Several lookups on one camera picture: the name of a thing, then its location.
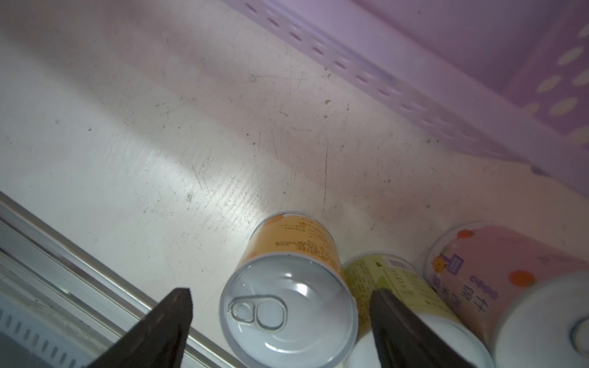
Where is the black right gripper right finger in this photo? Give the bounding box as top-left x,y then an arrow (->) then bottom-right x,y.
370,288 -> 472,368

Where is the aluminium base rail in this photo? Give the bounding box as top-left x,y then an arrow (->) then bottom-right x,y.
1,195 -> 239,367

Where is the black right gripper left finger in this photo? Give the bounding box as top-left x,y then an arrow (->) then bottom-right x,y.
90,288 -> 193,368

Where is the purple perforated plastic basket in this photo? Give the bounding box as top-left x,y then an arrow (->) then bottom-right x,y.
231,1 -> 588,196

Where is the orange label can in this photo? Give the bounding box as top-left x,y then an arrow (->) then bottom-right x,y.
219,212 -> 359,367

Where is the pink label can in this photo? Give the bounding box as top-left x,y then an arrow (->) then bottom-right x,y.
423,222 -> 588,367

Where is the green label can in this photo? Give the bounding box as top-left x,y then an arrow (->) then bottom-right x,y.
343,252 -> 495,367

